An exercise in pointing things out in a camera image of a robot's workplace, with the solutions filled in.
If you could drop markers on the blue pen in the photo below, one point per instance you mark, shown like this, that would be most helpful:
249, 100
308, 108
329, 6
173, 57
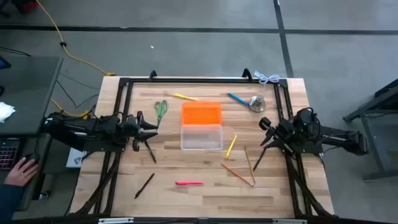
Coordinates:
238, 99

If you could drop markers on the white crumpled tissue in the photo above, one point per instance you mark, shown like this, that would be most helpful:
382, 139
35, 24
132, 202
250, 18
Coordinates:
5, 112

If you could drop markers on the yellow highlighter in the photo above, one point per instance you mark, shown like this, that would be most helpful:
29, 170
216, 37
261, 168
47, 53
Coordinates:
186, 97

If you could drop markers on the orange pencil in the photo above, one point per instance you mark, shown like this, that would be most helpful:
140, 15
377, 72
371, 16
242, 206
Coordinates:
237, 175

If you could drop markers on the black computer mouse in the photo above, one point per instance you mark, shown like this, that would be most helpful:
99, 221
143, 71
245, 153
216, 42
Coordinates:
31, 156

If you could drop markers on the black aluminium table frame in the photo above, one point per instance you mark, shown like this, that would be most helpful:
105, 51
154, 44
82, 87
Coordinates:
186, 80

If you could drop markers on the pink highlighter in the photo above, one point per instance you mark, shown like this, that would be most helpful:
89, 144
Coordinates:
189, 183

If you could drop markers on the person's hand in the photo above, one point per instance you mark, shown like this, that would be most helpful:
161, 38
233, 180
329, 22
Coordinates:
21, 174

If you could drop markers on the dark grey desk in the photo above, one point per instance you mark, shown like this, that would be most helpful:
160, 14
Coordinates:
31, 87

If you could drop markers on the small grey desk caster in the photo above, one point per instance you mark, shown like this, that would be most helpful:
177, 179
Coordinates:
45, 195

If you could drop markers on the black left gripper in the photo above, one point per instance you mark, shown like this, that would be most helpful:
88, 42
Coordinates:
130, 129

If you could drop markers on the white printed box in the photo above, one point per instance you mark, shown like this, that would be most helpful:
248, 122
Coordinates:
74, 158

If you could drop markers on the person's red shoe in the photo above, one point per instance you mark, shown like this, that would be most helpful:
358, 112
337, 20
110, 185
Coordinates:
26, 6

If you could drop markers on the wood-coloured pencil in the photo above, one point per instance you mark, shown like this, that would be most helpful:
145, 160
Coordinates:
249, 165

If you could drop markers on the person's forearm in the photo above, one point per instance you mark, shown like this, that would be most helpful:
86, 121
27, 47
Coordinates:
9, 202

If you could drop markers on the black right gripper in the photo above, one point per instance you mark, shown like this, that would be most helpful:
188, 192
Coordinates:
284, 132

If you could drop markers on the black pen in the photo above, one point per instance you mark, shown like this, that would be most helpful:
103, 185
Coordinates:
259, 159
144, 186
150, 152

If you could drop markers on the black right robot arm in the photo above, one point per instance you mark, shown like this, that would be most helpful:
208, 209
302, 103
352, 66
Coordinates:
339, 137

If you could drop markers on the clear box with orange lid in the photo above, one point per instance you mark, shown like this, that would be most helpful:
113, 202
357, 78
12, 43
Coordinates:
201, 113

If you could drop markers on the yellow pen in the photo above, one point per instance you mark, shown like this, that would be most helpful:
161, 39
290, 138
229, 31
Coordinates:
231, 147

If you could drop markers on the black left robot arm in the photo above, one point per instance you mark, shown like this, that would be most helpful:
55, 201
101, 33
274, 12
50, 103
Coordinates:
77, 129

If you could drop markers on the metal cylinder weight on base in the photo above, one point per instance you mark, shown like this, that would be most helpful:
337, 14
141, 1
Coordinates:
258, 105

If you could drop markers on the silver metal bracket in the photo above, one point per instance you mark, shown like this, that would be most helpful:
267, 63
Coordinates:
289, 221
115, 221

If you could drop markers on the small black lit gadget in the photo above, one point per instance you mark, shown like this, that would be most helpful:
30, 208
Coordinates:
3, 63

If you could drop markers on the backlit keyboard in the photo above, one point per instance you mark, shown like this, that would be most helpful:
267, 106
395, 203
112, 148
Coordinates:
8, 154

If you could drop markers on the dark grey side table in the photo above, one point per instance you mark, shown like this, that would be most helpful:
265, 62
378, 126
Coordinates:
390, 93

